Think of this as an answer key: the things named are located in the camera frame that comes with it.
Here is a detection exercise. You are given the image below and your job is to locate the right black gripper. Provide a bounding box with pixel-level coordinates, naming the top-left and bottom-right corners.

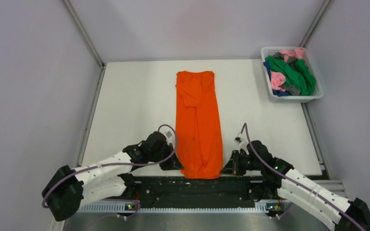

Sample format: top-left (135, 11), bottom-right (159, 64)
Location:
top-left (220, 150), bottom-right (263, 176)

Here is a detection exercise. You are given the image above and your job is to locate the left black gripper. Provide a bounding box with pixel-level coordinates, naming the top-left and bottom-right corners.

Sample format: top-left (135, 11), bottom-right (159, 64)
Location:
top-left (149, 142), bottom-right (184, 170)

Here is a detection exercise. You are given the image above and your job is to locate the orange t-shirt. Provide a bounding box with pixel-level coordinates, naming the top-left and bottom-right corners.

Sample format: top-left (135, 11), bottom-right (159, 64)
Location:
top-left (175, 71), bottom-right (224, 179)

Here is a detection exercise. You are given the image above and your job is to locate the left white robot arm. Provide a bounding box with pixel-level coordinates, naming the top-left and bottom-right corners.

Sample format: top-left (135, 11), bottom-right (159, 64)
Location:
top-left (41, 130), bottom-right (179, 222)

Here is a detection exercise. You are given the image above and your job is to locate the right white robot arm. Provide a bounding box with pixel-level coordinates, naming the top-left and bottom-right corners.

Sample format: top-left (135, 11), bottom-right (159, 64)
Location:
top-left (221, 137), bottom-right (370, 231)

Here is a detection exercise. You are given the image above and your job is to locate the blue t-shirt in basket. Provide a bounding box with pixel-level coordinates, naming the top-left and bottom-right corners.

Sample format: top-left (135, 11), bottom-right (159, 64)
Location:
top-left (263, 61), bottom-right (291, 97)

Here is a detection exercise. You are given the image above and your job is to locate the pink t-shirt in basket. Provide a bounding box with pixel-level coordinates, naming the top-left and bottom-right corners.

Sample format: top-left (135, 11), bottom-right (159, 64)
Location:
top-left (266, 48), bottom-right (308, 96)

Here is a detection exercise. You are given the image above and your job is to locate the grey t-shirt in basket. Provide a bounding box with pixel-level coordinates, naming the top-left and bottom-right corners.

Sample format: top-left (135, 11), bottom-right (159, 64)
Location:
top-left (270, 52), bottom-right (301, 96)

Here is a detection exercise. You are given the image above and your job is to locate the white plastic laundry basket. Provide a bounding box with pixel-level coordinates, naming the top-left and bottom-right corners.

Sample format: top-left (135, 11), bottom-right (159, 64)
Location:
top-left (261, 46), bottom-right (324, 103)

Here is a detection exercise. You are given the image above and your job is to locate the green t-shirt in basket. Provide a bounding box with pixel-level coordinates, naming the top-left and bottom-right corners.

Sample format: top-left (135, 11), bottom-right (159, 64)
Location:
top-left (264, 55), bottom-right (317, 96)

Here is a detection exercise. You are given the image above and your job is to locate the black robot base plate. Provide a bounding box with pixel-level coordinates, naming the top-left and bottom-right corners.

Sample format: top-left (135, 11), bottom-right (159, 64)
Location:
top-left (104, 173), bottom-right (296, 210)

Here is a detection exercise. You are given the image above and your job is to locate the grey slotted cable duct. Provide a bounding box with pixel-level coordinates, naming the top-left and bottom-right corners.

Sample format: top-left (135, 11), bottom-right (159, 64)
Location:
top-left (78, 201), bottom-right (285, 214)

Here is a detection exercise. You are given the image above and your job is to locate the aluminium frame rail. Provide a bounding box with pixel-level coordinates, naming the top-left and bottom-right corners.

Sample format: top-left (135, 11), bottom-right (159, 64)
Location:
top-left (314, 180), bottom-right (347, 198)

